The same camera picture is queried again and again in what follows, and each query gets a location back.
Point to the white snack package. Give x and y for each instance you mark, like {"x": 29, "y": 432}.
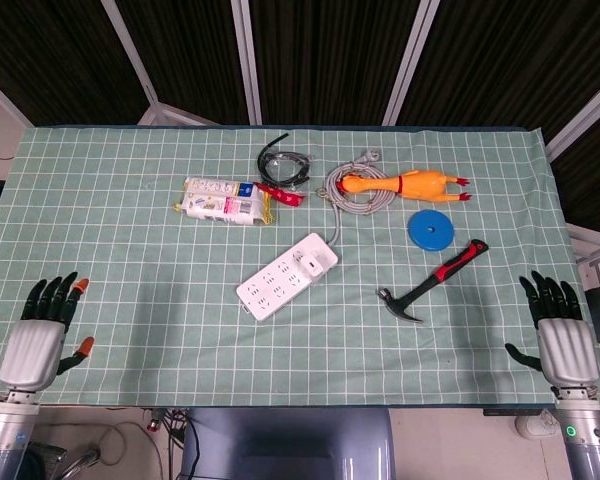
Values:
{"x": 222, "y": 200}

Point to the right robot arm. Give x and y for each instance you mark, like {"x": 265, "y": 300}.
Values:
{"x": 585, "y": 435}

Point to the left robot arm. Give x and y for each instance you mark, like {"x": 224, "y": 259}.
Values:
{"x": 5, "y": 435}

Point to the white power strip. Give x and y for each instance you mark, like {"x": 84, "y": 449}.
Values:
{"x": 286, "y": 276}

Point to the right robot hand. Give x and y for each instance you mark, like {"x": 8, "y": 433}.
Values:
{"x": 565, "y": 345}

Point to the white plug adapter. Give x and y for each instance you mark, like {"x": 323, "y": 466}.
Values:
{"x": 313, "y": 264}

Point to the red black claw hammer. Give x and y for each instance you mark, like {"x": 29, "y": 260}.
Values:
{"x": 432, "y": 282}

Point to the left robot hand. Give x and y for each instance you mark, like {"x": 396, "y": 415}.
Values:
{"x": 32, "y": 347}

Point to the red snack wrapper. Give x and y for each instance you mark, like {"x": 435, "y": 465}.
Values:
{"x": 282, "y": 194}

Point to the green checkered tablecloth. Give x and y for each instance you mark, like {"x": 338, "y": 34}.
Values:
{"x": 180, "y": 300}

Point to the yellow rubber chicken toy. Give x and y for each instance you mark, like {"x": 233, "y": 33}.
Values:
{"x": 410, "y": 185}

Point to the blue round disc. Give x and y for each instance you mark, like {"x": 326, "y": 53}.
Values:
{"x": 431, "y": 228}

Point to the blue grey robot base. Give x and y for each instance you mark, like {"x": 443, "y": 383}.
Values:
{"x": 287, "y": 442}

